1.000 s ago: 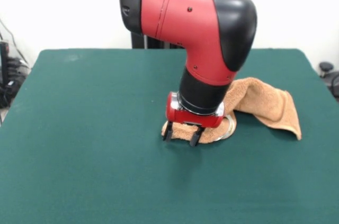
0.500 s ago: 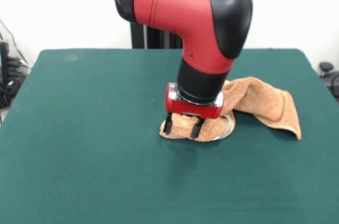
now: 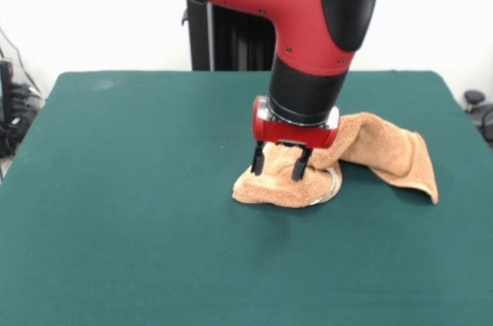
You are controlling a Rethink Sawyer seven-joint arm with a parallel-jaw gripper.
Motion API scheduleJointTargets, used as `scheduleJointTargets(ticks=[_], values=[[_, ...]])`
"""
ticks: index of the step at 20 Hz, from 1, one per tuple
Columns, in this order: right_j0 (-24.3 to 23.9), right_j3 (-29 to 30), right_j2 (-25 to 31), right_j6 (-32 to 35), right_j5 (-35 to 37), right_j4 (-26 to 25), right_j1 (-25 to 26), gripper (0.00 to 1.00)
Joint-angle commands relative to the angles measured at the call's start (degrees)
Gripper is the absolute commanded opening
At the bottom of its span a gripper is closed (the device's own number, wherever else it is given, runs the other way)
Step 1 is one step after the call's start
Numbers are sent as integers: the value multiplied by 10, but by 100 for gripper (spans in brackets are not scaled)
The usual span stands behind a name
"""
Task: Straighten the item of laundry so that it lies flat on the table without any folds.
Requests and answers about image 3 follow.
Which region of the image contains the grey wall cable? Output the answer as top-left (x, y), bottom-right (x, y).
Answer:
top-left (0, 27), bottom-right (43, 96)

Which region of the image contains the black equipment box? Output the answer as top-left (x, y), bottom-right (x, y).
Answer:
top-left (0, 59), bottom-right (15, 126)

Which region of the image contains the tan terry towel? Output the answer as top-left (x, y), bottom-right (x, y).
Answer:
top-left (231, 112), bottom-right (440, 210)

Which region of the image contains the dark green table cloth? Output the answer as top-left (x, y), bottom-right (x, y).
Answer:
top-left (0, 69), bottom-right (493, 326)

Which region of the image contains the black office chair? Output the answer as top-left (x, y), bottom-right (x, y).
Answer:
top-left (463, 89), bottom-right (493, 150)

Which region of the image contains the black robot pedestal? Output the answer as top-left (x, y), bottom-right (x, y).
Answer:
top-left (179, 0), bottom-right (279, 72)

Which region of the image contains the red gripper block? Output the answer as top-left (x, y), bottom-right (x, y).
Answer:
top-left (250, 95), bottom-right (342, 182)

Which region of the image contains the black cable bundle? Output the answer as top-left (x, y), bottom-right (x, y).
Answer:
top-left (0, 82), bottom-right (44, 160)

